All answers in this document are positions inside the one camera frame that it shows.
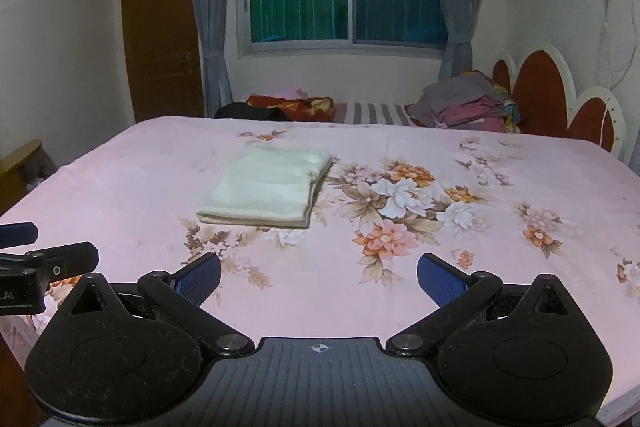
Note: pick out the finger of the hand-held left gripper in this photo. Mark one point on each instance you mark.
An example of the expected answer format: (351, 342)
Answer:
(17, 234)
(75, 257)

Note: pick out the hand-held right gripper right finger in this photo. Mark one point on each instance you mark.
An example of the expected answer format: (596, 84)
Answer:
(437, 278)

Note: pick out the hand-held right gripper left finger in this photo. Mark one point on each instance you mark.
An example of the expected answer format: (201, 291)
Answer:
(200, 278)

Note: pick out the white towel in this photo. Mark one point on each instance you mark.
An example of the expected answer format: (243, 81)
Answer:
(270, 187)

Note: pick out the pile of folded clothes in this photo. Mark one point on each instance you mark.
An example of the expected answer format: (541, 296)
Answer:
(460, 104)

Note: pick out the wooden furniture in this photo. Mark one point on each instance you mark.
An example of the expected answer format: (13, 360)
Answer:
(20, 162)

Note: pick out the bed with pink floral sheet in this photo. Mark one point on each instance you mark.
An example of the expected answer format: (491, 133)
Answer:
(150, 167)

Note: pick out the black cloth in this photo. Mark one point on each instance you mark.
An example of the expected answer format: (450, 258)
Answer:
(245, 112)

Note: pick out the red patterned cloth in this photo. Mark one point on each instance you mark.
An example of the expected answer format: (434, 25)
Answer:
(295, 108)

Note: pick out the white and red headboard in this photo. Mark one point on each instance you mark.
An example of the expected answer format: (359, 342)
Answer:
(540, 92)

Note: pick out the brown wooden door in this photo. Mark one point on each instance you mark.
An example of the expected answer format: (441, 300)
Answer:
(160, 32)

